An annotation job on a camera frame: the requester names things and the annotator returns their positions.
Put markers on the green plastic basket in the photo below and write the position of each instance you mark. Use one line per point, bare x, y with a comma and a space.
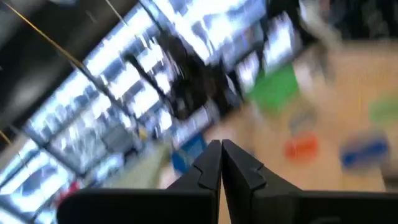
273, 90

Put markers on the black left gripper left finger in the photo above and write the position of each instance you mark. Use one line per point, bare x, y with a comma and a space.
199, 202

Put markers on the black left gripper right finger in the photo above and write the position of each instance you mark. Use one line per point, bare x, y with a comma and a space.
248, 199

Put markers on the blue plastic basket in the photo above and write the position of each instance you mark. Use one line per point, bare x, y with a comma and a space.
189, 152

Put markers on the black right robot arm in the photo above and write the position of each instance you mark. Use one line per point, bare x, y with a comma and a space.
192, 84

